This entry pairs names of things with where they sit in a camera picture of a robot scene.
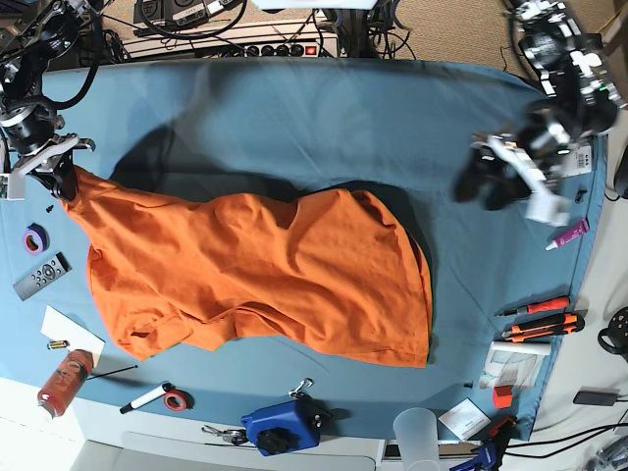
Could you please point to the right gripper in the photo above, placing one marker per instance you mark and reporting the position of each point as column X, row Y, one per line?
column 30, row 144

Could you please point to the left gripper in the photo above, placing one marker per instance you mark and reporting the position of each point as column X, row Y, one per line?
column 546, row 133

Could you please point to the orange t-shirt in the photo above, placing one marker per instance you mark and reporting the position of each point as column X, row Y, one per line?
column 334, row 270

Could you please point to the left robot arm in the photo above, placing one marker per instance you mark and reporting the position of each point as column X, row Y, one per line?
column 581, row 100

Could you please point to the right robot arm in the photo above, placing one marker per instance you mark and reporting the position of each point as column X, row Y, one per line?
column 45, row 31

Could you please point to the purple tape roll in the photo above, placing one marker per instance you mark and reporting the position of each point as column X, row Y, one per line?
column 35, row 239

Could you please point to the grey remote control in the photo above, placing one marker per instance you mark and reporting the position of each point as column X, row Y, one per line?
column 42, row 276

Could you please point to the clear bit set case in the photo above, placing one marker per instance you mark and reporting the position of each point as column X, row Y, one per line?
column 577, row 162

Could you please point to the purple glue tube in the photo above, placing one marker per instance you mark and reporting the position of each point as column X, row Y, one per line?
column 578, row 230

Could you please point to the teal tablecloth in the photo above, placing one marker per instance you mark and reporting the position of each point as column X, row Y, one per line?
column 198, row 129

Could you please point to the white paper card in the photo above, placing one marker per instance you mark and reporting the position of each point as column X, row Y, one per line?
column 56, row 326

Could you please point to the orange black screwdriver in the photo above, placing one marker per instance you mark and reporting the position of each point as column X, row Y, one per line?
column 553, row 304

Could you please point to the small AA battery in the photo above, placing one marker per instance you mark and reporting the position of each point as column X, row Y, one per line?
column 57, row 344

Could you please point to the orange black utility knife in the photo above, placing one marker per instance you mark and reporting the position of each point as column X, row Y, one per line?
column 554, row 325

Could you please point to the clear plastic packet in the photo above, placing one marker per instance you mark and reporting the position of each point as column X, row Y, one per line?
column 513, row 364

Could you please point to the black round device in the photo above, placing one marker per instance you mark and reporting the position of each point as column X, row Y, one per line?
column 614, row 337

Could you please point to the red drink can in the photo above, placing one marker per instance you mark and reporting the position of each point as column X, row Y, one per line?
column 64, row 383

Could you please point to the small orange block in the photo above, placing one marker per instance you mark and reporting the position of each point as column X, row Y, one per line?
column 502, row 396

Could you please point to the white marker pen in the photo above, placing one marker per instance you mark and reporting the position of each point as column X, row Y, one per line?
column 146, row 398

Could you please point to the white power strip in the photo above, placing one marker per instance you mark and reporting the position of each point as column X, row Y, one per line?
column 284, row 39

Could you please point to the red tape roll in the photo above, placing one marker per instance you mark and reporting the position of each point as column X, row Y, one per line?
column 176, row 400

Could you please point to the white booklet card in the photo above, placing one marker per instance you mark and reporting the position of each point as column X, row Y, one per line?
column 465, row 420

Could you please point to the black power adapter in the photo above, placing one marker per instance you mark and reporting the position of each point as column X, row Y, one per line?
column 595, row 398

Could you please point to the translucent plastic cup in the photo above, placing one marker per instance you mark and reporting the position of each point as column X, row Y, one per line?
column 416, row 433

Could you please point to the blue bar clamp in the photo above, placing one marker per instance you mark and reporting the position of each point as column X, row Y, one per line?
column 490, row 454

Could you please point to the blue clamp device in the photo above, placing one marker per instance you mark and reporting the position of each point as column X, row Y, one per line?
column 287, row 427

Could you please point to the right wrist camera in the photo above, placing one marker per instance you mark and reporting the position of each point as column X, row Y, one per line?
column 12, row 186

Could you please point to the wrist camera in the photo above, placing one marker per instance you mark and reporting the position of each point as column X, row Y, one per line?
column 548, row 208
column 12, row 186

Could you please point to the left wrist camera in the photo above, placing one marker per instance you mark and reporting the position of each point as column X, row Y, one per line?
column 548, row 208

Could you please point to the black cable tie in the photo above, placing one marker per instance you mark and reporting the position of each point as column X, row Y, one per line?
column 110, row 373

